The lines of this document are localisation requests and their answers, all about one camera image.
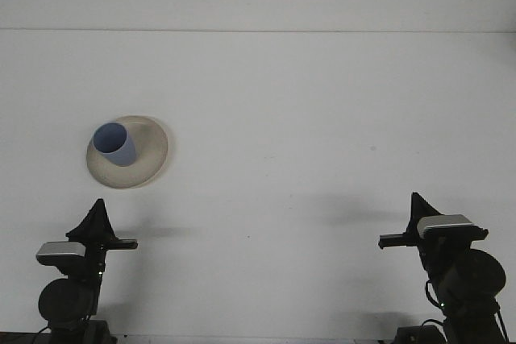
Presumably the pale round plate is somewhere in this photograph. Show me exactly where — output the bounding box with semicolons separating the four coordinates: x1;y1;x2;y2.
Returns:
85;114;177;191

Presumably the pale blue cup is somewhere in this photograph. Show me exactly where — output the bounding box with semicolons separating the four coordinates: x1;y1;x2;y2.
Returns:
91;122;139;168

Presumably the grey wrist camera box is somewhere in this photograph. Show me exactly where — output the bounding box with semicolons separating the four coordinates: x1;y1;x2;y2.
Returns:
417;214;473;239
35;241;86;267

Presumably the looped black wrist cable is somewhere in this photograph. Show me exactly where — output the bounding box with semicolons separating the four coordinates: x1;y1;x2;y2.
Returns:
424;279;444;311

